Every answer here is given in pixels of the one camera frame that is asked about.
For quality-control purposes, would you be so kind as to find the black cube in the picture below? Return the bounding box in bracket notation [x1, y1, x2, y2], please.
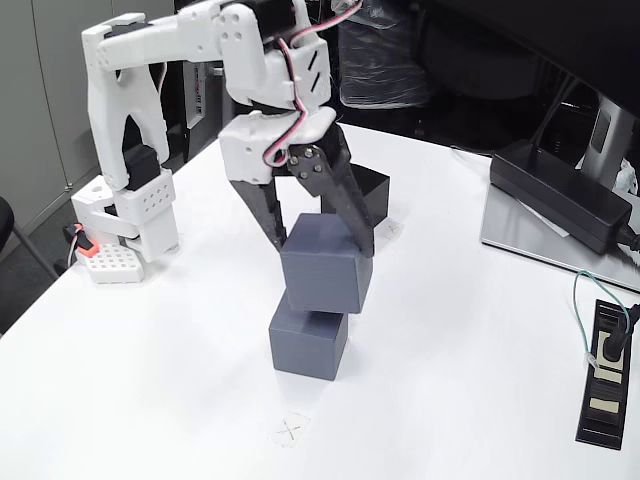
[319, 164, 391, 235]

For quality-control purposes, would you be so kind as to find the grey cube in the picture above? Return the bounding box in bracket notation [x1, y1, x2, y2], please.
[279, 212, 375, 315]
[268, 289, 350, 383]

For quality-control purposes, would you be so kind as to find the clear tape with X mark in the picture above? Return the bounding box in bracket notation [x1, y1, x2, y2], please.
[272, 412, 312, 448]
[378, 219, 405, 244]

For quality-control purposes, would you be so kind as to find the silver computer tower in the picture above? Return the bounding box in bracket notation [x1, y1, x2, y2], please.
[183, 59, 207, 129]

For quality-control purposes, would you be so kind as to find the plastic wrapped black object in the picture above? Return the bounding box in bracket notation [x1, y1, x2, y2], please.
[329, 0, 434, 109]

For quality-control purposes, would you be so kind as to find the silver monitor stand base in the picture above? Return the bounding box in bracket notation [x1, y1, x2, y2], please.
[480, 184, 640, 294]

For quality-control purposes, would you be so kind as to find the orange connector clamp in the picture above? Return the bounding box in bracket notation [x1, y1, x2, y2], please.
[63, 223, 99, 259]

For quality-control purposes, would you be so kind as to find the black power adapter brick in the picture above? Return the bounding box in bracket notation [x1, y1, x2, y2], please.
[488, 142, 634, 256]

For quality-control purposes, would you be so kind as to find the black chair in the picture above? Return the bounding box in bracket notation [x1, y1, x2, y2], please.
[0, 195, 61, 281]

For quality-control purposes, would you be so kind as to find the black monitor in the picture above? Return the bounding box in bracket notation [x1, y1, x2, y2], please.
[424, 0, 640, 119]

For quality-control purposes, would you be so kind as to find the silver monitor stand neck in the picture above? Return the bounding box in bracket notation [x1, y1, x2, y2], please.
[579, 94, 639, 189]

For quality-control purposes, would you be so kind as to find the crumpled clear plastic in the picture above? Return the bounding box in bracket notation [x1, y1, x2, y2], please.
[614, 158, 640, 196]

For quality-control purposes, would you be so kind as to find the black plug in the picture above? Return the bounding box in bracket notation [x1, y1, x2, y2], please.
[597, 303, 640, 364]

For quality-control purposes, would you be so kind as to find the black power strip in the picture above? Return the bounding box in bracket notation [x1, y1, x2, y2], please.
[574, 298, 636, 451]

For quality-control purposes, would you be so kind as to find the white perforated base plate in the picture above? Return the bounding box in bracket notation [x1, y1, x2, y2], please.
[82, 243, 146, 286]

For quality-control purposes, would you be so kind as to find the green cable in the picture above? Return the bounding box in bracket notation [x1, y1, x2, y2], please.
[572, 269, 631, 369]

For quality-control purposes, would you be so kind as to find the black adapter cable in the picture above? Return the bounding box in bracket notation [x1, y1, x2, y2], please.
[612, 222, 640, 261]

